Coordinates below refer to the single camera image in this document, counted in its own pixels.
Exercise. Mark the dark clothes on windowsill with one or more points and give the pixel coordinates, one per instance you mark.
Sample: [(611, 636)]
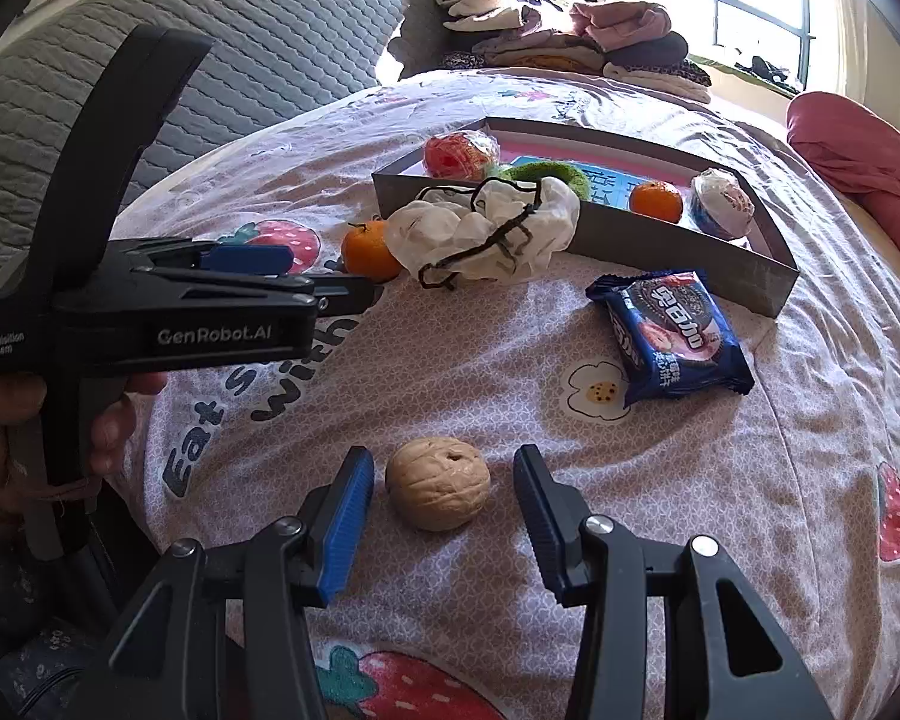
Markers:
[(765, 69)]

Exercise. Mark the pile of folded clothes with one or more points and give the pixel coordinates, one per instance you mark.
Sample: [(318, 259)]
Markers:
[(570, 37)]

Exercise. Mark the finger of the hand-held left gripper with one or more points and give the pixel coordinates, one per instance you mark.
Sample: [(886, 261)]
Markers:
[(247, 259), (345, 294)]

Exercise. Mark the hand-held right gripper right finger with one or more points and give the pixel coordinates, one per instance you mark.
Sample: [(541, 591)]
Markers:
[(544, 525)]

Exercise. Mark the pink quilt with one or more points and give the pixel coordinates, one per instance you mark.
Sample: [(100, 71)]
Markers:
[(847, 142)]

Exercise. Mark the mandarin orange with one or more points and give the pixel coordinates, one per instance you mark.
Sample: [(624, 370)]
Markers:
[(367, 251), (656, 201)]

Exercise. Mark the white cup snack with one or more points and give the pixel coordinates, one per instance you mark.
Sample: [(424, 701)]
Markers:
[(720, 206)]

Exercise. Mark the person's left hand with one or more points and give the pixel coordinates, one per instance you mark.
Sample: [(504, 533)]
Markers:
[(109, 435)]

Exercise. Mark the walnut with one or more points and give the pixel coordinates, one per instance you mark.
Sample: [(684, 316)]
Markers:
[(439, 484)]

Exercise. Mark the window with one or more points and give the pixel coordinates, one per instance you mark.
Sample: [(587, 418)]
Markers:
[(757, 0)]

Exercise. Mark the grey cardboard box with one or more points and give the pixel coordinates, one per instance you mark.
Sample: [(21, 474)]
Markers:
[(645, 247)]

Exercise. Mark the green windowsill mat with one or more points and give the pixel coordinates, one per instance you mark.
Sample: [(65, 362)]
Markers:
[(712, 69)]

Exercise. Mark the white cloth with black trim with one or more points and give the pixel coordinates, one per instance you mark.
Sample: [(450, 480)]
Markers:
[(457, 232)]

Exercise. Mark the strawberry print bed sheet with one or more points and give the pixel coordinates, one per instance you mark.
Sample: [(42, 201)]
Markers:
[(495, 390)]

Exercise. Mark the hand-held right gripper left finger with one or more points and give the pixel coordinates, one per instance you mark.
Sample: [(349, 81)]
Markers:
[(349, 525)]

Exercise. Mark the grey quilted headboard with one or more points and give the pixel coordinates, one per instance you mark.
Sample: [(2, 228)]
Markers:
[(270, 52)]

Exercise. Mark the red snack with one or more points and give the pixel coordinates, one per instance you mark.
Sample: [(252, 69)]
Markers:
[(457, 156)]

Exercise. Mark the blue cookie packet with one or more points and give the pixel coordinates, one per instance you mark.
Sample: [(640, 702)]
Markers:
[(667, 337)]

